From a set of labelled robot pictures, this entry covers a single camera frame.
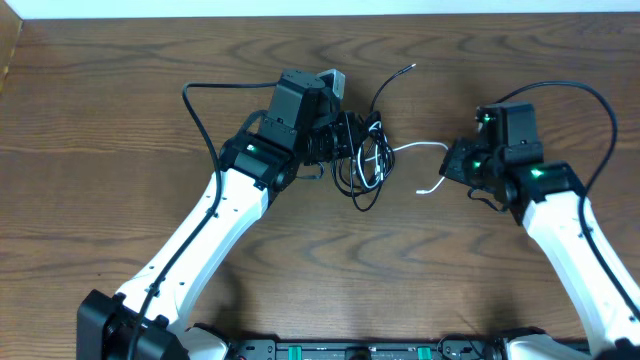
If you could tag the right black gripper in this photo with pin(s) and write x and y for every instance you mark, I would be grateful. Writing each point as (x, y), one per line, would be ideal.
(453, 167)

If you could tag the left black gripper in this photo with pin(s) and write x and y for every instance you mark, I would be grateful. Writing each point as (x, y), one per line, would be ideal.
(350, 123)

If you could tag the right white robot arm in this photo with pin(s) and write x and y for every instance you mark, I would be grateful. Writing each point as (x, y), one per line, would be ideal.
(506, 159)

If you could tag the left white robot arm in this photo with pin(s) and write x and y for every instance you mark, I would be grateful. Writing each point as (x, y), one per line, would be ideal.
(147, 316)

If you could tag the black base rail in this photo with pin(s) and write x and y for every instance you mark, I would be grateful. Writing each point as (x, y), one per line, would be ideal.
(449, 347)

